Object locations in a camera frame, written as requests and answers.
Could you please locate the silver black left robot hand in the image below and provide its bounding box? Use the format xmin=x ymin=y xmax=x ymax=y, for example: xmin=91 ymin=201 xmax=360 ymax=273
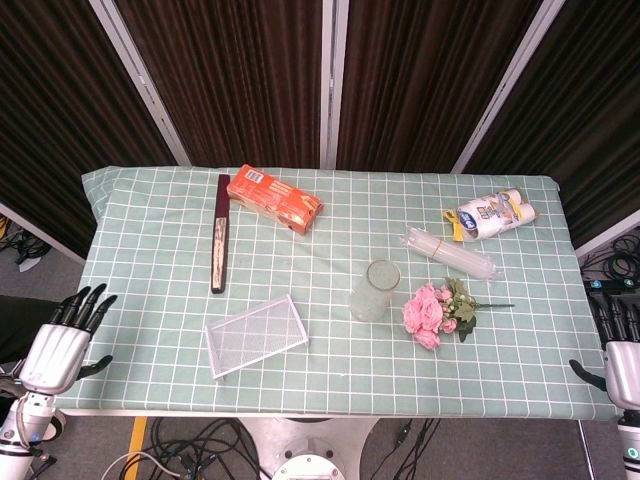
xmin=17 ymin=282 xmax=119 ymax=397

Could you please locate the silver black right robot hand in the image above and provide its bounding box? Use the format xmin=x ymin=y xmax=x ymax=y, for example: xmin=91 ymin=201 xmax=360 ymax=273
xmin=568 ymin=292 xmax=640 ymax=418

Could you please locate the pink artificial flower bouquet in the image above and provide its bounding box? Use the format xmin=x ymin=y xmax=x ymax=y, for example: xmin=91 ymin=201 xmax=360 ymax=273
xmin=402 ymin=277 xmax=516 ymax=352

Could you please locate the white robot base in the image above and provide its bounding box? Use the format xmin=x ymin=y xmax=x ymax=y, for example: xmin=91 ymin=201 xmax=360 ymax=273
xmin=239 ymin=417 xmax=382 ymax=480

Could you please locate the textured clear glass vase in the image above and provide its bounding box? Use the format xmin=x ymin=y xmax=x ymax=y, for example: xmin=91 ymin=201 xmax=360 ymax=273
xmin=348 ymin=259 xmax=403 ymax=323

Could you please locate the black box with teal lights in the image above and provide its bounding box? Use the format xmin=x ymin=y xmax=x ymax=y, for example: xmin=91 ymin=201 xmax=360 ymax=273
xmin=583 ymin=277 xmax=640 ymax=302

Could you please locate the dark brown folded fan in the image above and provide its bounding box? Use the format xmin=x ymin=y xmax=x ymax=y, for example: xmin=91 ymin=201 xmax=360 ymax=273
xmin=209 ymin=173 xmax=232 ymax=295

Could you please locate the bundle of clear straws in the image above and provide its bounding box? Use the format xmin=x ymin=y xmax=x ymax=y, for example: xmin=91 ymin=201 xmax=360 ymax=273
xmin=399 ymin=227 xmax=501 ymax=283

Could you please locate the dark brown partition panel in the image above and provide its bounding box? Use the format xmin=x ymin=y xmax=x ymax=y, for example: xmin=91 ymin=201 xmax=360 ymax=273
xmin=92 ymin=0 xmax=335 ymax=169
xmin=452 ymin=0 xmax=640 ymax=257
xmin=0 ymin=0 xmax=189 ymax=261
xmin=333 ymin=0 xmax=556 ymax=172

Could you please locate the orange cardboard snack box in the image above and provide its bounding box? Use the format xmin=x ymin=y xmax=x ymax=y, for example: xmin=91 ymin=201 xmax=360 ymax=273
xmin=226 ymin=163 xmax=323 ymax=237

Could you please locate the green white checked tablecloth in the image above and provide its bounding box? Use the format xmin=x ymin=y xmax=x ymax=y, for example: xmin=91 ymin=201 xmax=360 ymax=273
xmin=79 ymin=165 xmax=621 ymax=419

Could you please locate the black floor cable bundle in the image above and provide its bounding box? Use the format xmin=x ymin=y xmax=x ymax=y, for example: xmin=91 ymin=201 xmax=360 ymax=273
xmin=147 ymin=417 xmax=264 ymax=480
xmin=579 ymin=232 xmax=640 ymax=285
xmin=0 ymin=212 xmax=49 ymax=275
xmin=377 ymin=418 xmax=444 ymax=480

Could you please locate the white floor cable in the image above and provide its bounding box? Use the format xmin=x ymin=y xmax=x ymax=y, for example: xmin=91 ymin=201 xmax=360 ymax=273
xmin=102 ymin=451 xmax=182 ymax=480

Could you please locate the white wire mesh rack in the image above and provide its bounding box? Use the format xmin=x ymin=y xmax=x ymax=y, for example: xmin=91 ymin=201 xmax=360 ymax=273
xmin=204 ymin=293 xmax=311 ymax=381

